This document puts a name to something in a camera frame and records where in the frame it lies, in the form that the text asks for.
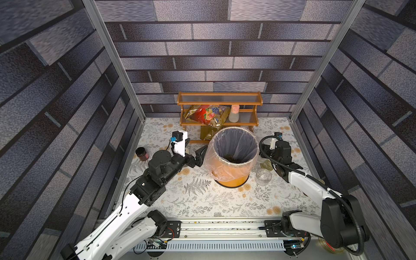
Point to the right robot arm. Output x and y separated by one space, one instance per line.
341 222

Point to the dark red small jar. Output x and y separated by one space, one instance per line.
142 154

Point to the red round tin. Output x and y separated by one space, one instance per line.
329 248

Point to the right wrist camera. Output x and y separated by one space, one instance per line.
279 138

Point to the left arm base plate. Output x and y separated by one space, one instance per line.
172 230

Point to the orange trash bin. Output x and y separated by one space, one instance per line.
235 178

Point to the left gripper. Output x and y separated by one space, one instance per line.
192 163

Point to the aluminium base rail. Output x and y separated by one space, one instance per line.
243 238

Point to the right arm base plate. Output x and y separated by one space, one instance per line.
274 230

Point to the pink lidded plastic cup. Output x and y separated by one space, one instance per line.
234 113

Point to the green jar lid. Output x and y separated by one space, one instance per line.
267 165

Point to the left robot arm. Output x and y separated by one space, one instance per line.
116 235

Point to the glass tea jar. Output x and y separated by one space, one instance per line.
263 177

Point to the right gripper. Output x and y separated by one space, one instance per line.
274 154

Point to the floral table mat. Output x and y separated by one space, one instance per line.
193 193

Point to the clear plastic bin liner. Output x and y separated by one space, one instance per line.
232 169

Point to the colourful candy bag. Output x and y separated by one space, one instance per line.
210 115

